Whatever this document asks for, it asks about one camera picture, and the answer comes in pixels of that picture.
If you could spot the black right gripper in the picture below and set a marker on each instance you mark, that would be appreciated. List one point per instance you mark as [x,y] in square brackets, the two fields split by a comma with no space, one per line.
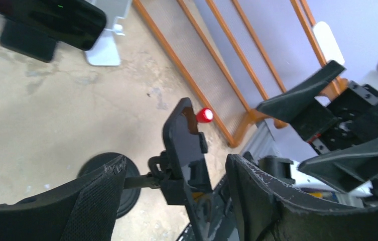
[348,124]

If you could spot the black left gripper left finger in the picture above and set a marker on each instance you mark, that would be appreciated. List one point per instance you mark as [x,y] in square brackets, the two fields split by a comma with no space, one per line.
[52,215]

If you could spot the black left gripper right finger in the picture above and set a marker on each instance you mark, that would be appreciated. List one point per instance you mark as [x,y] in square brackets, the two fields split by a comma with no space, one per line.
[266,208]

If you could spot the black phone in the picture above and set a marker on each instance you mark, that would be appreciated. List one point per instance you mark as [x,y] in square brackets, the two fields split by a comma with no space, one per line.
[77,23]
[187,181]

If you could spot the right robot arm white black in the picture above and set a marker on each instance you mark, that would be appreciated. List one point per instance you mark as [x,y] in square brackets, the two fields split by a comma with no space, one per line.
[287,170]

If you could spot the white silver phone stand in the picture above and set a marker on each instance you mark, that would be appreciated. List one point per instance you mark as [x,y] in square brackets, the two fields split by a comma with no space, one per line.
[105,52]

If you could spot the black folding phone stand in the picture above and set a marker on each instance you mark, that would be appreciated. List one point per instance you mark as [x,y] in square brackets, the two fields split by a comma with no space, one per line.
[28,41]

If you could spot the black phone on folding stand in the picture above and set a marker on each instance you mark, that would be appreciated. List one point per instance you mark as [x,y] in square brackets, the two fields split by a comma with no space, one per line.
[77,23]

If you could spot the white clip on rack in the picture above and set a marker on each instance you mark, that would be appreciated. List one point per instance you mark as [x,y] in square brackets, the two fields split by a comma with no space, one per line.
[327,43]

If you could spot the red black emergency button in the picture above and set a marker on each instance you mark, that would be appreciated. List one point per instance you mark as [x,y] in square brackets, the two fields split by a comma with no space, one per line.
[205,115]

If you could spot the orange wooden rack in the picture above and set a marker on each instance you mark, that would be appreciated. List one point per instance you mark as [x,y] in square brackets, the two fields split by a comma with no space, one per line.
[219,54]

